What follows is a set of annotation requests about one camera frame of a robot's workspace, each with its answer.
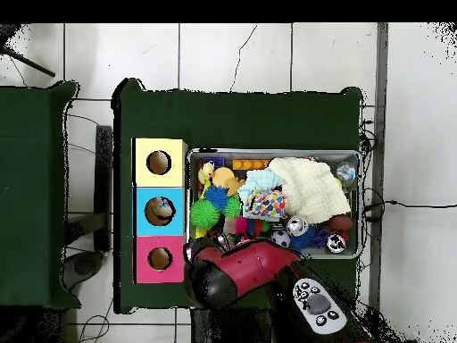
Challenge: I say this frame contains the upright dark soda can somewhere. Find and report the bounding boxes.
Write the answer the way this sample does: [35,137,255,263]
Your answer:
[326,233,347,255]

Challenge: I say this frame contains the green cloth side table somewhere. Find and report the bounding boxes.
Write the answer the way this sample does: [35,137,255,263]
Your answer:
[0,80,79,310]

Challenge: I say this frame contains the large green spiky ball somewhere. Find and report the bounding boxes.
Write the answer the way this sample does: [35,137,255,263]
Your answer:
[189,198,220,230]

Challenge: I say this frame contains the multicolour polka dot cloth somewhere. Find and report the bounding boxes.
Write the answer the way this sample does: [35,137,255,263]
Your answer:
[242,189,288,220]

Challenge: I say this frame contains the crushed silver can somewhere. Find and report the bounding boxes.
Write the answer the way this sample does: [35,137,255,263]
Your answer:
[285,214,310,238]

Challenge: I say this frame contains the orange toy brick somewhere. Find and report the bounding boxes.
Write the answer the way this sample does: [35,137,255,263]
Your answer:
[231,158,272,172]

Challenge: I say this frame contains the orange foam duck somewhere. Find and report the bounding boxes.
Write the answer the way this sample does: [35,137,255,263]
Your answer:
[210,166,245,197]

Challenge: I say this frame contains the blue spiky ball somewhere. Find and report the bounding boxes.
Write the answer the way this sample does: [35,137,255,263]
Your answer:
[203,185,229,213]

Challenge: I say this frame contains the cream knit cloth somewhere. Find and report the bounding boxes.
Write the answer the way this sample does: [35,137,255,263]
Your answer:
[267,156,353,225]

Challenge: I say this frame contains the wooden box with three holes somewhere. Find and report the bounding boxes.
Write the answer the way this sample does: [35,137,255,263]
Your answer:
[132,138,188,285]

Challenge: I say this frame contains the small green spiky ball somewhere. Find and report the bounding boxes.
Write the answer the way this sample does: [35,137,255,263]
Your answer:
[223,196,244,219]

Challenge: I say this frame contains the small yellow rubber duck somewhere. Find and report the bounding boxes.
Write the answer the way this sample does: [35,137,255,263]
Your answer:
[197,160,215,188]

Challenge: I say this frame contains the black cable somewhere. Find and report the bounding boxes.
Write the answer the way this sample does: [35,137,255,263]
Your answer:
[363,199,457,214]

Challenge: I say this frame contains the shallow clear mesh bin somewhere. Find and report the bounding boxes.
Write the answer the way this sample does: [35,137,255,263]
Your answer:
[187,148,361,260]

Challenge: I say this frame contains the mint green cloth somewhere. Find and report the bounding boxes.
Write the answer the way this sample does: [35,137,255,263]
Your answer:
[237,169,286,205]

